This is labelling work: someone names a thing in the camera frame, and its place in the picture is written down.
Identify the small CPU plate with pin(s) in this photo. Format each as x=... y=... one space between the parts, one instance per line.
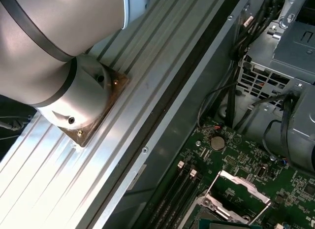
x=229 y=226

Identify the black RAM slot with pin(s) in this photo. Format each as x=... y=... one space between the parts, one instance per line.
x=169 y=189
x=182 y=199

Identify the CPU socket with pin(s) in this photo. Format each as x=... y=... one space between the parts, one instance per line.
x=205 y=214

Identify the open grey PC case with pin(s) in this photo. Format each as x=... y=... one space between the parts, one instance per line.
x=197 y=74

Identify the silver coin battery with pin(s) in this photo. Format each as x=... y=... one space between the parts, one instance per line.
x=217 y=143

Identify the green motherboard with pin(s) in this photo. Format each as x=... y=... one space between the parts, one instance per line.
x=246 y=150

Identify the metal drive cage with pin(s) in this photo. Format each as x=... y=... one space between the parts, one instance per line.
x=290 y=49

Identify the brown square base plate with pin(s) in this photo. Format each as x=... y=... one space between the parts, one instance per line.
x=118 y=83

